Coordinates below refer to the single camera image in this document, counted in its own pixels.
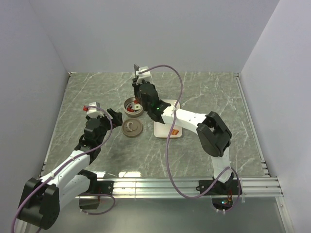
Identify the round steel lunch box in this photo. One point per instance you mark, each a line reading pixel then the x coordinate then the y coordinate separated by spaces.
pixel 133 101

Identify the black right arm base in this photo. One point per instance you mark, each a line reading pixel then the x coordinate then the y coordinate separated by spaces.
pixel 225 196

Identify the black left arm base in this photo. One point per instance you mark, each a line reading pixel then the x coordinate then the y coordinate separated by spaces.
pixel 96 187

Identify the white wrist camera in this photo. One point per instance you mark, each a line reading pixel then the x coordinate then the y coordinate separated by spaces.
pixel 143 76
pixel 93 112

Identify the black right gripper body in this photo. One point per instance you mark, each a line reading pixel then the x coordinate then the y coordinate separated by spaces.
pixel 146 108

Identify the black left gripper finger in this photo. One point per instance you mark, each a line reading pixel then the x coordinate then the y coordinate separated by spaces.
pixel 116 118
pixel 111 112

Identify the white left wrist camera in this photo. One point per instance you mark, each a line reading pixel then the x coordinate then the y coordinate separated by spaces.
pixel 93 112

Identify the aluminium front frame rail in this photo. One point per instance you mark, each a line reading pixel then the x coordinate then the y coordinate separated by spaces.
pixel 162 188

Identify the glazed red meat strip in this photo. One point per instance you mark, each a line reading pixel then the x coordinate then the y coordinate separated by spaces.
pixel 174 132

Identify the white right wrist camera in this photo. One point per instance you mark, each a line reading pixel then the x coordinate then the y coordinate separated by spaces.
pixel 143 76

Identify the brown round lunch box lid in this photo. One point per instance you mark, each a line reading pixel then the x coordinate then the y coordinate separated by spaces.
pixel 132 127

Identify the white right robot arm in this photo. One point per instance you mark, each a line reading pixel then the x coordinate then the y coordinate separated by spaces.
pixel 214 135

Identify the sushi roll piece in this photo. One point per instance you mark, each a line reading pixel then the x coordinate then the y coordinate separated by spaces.
pixel 137 106

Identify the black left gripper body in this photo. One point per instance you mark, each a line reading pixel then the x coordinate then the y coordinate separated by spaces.
pixel 106 125

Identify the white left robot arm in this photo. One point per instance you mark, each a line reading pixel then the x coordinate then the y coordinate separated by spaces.
pixel 42 199

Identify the steel serving tongs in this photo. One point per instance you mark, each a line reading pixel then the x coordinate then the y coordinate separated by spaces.
pixel 135 72

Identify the white rectangular plate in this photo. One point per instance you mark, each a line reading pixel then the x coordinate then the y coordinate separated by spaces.
pixel 162 130

